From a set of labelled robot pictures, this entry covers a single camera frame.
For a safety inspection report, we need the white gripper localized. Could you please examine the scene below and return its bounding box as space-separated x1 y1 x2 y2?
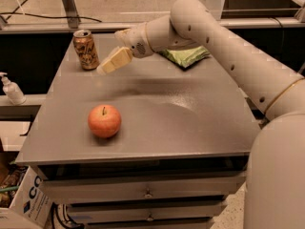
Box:
96 23 153 75

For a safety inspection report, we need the orange soda can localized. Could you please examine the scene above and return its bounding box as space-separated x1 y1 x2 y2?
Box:
72 30 100 70

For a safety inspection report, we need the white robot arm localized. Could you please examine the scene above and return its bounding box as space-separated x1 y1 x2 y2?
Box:
97 0 305 229

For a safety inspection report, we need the green chip bag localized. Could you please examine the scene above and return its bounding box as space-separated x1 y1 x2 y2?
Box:
159 46 210 69

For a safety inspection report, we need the red apple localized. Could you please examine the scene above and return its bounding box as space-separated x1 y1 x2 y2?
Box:
88 105 121 138

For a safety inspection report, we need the grey drawer cabinet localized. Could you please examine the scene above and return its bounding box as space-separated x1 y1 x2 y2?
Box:
17 49 259 229

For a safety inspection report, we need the white pump bottle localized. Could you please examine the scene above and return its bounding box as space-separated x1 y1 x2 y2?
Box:
0 73 26 105

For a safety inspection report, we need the white cardboard box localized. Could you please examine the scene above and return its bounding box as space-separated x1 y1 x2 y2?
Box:
0 167 52 229

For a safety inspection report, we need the metal railing frame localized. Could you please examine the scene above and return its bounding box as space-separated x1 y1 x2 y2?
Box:
0 0 304 33

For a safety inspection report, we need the black cable on floor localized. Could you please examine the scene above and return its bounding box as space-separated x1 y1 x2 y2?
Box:
0 11 103 24

